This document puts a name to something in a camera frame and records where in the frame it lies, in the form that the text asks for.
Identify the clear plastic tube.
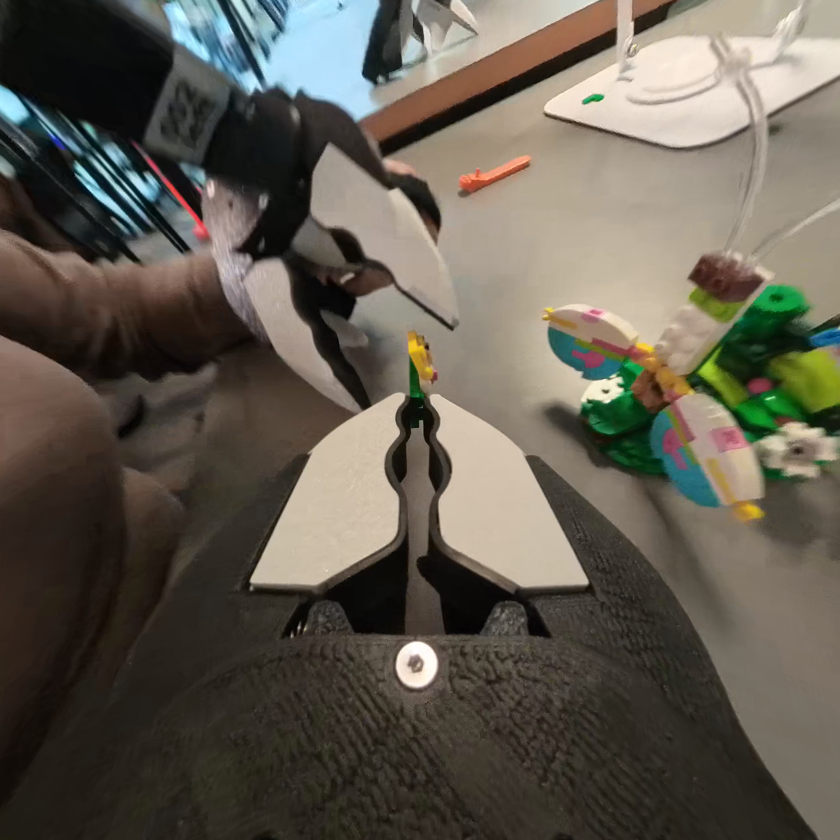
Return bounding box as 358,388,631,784
712,36,840,265

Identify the wooden edge strip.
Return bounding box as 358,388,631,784
357,0,678,151

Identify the colourful brick flower model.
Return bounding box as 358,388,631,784
542,252,840,524

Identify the yellow lego flower piece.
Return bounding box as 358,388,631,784
406,331,438,387

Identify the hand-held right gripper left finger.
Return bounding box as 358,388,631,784
249,392,411,595

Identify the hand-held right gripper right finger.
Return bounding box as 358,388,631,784
425,394,590,595

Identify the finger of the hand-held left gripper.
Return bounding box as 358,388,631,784
243,258,370,415
290,143,461,330

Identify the orange lego brick separator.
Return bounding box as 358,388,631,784
458,155,532,194

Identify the clear plastic stand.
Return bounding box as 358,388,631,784
614,0,816,107

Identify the dark chair base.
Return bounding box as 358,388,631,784
362,0,481,85

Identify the person's left hand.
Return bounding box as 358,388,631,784
386,160,442,241

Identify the white flat base plate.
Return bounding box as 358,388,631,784
543,34,840,150

